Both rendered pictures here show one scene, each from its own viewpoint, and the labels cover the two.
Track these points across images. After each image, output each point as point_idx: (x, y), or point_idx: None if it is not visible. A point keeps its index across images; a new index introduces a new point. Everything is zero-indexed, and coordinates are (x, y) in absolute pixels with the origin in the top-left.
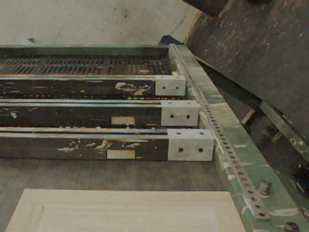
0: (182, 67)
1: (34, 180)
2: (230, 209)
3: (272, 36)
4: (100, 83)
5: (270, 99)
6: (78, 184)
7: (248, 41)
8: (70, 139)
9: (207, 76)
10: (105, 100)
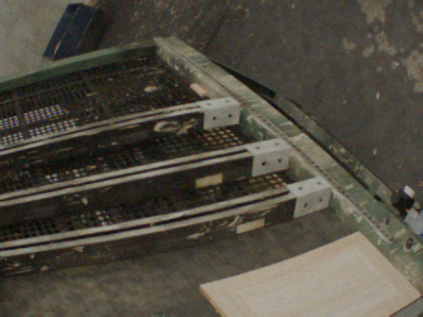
0: (210, 79)
1: (189, 275)
2: (366, 243)
3: (251, 2)
4: (136, 128)
5: (274, 85)
6: (236, 267)
7: (211, 3)
8: (201, 224)
9: (251, 91)
10: (181, 158)
